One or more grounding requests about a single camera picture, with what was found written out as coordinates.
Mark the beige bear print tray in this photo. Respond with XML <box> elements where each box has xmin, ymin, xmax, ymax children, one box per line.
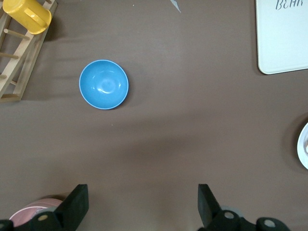
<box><xmin>255</xmin><ymin>0</ymin><xmax>308</xmax><ymax>75</ymax></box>

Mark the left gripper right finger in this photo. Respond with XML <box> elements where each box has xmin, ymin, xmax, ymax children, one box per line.
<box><xmin>197</xmin><ymin>184</ymin><xmax>288</xmax><ymax>231</ymax></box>

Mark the blue bowl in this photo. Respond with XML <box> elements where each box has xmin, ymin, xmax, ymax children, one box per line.
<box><xmin>78</xmin><ymin>59</ymin><xmax>130</xmax><ymax>110</ymax></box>

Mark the wooden peg drying rack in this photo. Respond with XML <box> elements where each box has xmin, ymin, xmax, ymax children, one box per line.
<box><xmin>0</xmin><ymin>0</ymin><xmax>58</xmax><ymax>103</ymax></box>

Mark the small grey tape scrap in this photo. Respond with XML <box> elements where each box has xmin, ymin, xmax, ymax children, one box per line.
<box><xmin>169</xmin><ymin>0</ymin><xmax>181</xmax><ymax>13</ymax></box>

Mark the pink bowl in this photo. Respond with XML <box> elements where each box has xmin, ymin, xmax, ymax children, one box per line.
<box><xmin>8</xmin><ymin>197</ymin><xmax>68</xmax><ymax>228</ymax></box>

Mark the yellow mug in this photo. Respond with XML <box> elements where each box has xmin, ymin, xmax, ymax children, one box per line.
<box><xmin>2</xmin><ymin>0</ymin><xmax>52</xmax><ymax>35</ymax></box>

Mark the white round plate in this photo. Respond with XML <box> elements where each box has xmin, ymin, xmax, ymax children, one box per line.
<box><xmin>296</xmin><ymin>121</ymin><xmax>308</xmax><ymax>170</ymax></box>

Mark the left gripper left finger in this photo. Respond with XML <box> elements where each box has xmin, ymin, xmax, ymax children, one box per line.
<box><xmin>0</xmin><ymin>184</ymin><xmax>90</xmax><ymax>231</ymax></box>

